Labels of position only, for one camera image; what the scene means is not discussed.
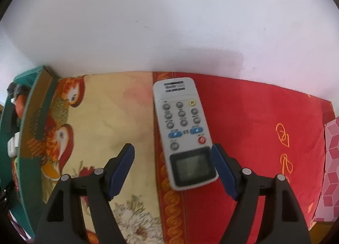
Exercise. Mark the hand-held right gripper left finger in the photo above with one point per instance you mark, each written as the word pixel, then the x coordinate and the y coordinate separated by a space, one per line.
pixel 121 172

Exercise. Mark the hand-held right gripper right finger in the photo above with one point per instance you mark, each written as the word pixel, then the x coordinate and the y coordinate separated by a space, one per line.
pixel 225 172

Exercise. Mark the white remote control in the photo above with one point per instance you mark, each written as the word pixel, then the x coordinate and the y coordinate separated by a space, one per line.
pixel 180 116

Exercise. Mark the teal cardboard box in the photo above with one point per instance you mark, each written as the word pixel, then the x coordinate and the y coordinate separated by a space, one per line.
pixel 29 180

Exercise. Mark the white earbud case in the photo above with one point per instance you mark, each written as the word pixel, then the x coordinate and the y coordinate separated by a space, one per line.
pixel 13 144

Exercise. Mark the red printed blanket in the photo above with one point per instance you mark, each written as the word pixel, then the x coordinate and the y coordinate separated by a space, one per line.
pixel 251 116

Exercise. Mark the pink patterned box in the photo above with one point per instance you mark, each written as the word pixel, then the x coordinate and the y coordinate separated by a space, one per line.
pixel 331 169

